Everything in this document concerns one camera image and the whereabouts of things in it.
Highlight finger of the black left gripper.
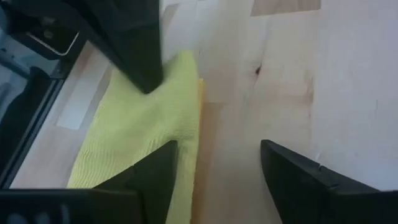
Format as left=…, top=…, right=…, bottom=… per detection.
left=63, top=0, right=165, bottom=95

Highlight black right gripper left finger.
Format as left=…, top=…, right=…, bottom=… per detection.
left=0, top=139, right=179, bottom=224

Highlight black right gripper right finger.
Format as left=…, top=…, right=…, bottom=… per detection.
left=260, top=139, right=398, bottom=224

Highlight yellow microfiber towel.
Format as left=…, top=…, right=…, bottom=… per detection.
left=67, top=49, right=205, bottom=224

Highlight black aluminium table frame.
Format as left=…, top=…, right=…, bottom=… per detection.
left=0, top=58, right=72, bottom=189

